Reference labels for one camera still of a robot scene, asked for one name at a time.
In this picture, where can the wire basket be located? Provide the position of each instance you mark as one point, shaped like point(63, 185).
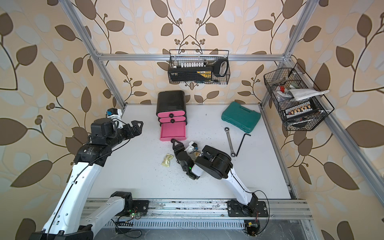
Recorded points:
point(280, 81)
point(218, 59)

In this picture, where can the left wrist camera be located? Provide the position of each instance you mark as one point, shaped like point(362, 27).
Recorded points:
point(114, 113)

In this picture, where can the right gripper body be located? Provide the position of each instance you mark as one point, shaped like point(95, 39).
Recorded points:
point(178, 153)

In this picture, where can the right wire basket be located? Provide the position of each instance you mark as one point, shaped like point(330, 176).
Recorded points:
point(280, 81)

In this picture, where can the back wire basket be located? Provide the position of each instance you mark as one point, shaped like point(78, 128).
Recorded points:
point(218, 59)

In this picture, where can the silver ratchet wrench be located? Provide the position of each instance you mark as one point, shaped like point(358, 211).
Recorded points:
point(227, 130)

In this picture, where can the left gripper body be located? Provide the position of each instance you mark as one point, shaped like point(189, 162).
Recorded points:
point(125, 133)

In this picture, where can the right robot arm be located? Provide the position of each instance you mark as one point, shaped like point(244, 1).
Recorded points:
point(219, 166)

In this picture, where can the black yellow tool box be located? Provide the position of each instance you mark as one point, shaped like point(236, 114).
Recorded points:
point(196, 74)

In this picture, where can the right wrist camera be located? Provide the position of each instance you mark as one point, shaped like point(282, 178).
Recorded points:
point(192, 148)

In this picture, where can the pink drawer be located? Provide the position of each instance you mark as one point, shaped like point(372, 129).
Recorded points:
point(172, 120)
point(175, 131)
point(171, 114)

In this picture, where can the pink top drawer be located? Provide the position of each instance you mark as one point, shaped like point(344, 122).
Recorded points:
point(171, 114)

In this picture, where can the pink bottom drawer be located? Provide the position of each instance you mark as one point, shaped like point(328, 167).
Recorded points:
point(175, 131)

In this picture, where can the black drawer cabinet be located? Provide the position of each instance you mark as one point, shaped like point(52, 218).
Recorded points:
point(171, 101)

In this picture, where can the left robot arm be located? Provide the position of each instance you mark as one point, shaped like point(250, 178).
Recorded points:
point(65, 222)

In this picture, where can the black hex key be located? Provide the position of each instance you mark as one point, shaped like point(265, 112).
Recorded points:
point(241, 143)

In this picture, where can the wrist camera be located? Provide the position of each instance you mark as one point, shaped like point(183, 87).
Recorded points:
point(114, 113)
point(192, 148)

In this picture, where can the socket set in basket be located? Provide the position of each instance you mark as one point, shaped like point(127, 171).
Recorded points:
point(300, 111)

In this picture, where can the green plastic tool case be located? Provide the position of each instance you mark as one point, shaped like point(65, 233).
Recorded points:
point(241, 117)

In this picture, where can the white paper in basket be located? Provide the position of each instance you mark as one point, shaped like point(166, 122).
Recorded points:
point(303, 94)

